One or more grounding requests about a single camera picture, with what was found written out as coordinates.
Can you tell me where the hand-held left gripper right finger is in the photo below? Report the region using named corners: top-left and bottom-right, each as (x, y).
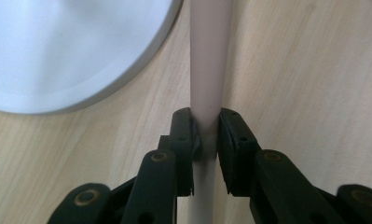
top-left (216, 107), bottom-right (262, 198)

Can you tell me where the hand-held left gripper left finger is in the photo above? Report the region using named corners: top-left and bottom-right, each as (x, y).
top-left (158, 107), bottom-right (201, 198)

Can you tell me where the beige silicone ladle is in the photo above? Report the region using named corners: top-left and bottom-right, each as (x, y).
top-left (175, 0), bottom-right (234, 224)

